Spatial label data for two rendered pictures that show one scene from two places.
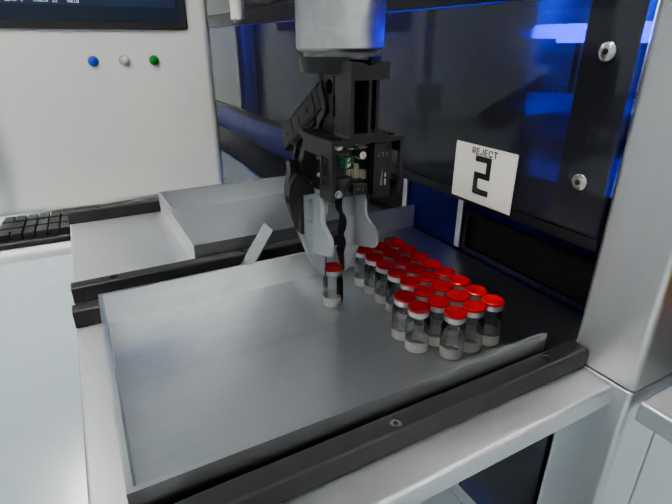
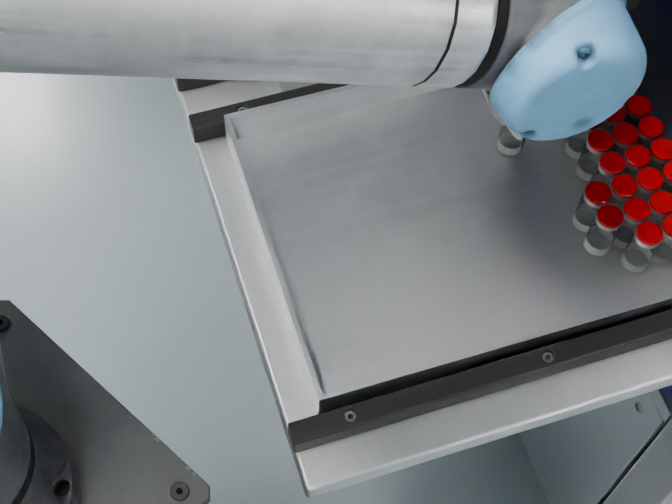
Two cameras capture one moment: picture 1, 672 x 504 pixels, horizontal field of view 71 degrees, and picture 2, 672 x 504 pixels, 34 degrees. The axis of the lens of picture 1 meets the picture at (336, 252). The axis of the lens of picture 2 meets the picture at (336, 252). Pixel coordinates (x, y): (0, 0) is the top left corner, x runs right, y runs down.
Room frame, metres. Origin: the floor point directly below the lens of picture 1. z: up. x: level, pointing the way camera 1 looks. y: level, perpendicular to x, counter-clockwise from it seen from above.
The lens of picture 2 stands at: (-0.10, 0.07, 1.65)
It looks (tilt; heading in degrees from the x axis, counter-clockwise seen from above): 61 degrees down; 7
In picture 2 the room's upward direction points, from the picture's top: 3 degrees clockwise
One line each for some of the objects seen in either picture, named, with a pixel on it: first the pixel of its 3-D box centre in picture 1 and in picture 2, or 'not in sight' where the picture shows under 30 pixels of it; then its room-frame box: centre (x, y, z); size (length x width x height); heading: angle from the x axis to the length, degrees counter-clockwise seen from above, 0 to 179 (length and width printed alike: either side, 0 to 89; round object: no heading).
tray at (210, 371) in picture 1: (306, 328); (472, 204); (0.38, 0.03, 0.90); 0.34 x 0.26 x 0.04; 118
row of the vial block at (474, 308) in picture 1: (419, 290); (625, 159); (0.44, -0.09, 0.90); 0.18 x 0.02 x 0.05; 28
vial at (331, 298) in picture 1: (332, 286); (513, 130); (0.45, 0.00, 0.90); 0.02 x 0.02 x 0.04
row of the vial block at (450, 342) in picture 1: (402, 295); (600, 166); (0.43, -0.07, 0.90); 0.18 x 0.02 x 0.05; 28
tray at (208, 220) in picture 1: (281, 208); not in sight; (0.74, 0.09, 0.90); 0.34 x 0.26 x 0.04; 118
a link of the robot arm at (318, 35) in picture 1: (343, 30); not in sight; (0.44, -0.01, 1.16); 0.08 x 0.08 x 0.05
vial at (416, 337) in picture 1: (417, 327); (603, 230); (0.37, -0.08, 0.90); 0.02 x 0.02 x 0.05
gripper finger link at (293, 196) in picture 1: (309, 188); not in sight; (0.45, 0.03, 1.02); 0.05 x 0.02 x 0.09; 118
